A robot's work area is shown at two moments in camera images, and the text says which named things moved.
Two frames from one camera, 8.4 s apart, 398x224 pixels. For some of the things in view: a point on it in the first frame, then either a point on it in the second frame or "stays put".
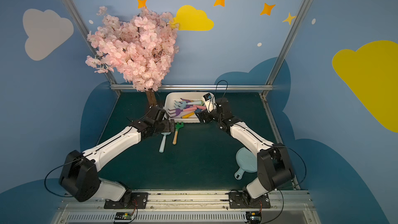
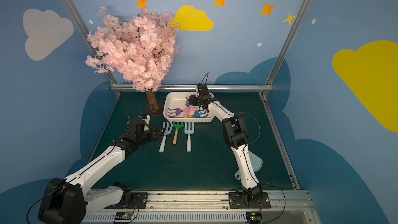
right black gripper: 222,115 to 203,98
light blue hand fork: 183,104 to 189,132
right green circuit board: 254,217 stays put
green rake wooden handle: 178,126 stays put
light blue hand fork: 162,145 stays put
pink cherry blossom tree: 141,49 stays put
